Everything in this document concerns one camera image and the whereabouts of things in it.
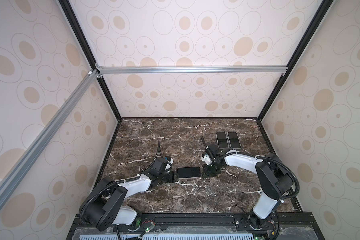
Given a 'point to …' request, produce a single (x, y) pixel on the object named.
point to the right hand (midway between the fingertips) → (204, 176)
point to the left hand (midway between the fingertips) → (181, 175)
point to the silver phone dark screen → (222, 140)
